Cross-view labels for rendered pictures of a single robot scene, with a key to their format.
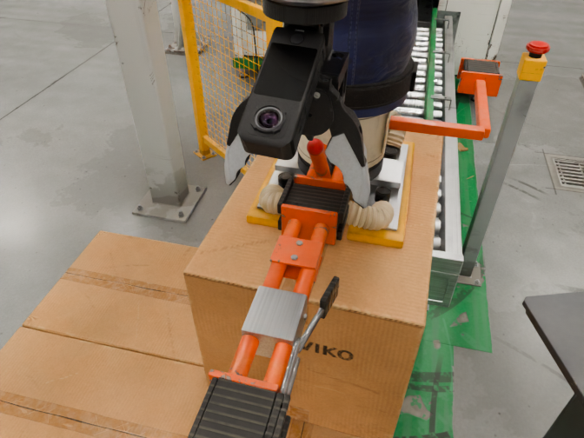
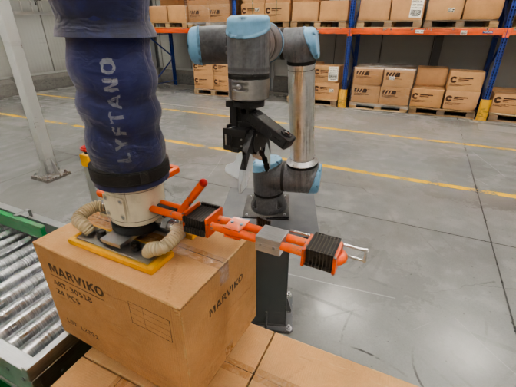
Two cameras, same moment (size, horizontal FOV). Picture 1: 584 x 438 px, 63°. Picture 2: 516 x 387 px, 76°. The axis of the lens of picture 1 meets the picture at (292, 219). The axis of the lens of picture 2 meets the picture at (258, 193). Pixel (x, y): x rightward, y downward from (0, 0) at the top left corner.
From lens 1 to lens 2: 0.77 m
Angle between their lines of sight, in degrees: 65
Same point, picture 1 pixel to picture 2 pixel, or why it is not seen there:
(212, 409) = (320, 249)
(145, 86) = not seen: outside the picture
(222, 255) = (176, 289)
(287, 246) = (232, 225)
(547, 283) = not seen: hidden behind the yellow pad
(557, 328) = not seen: hidden behind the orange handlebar
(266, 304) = (267, 234)
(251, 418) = (325, 240)
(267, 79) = (270, 125)
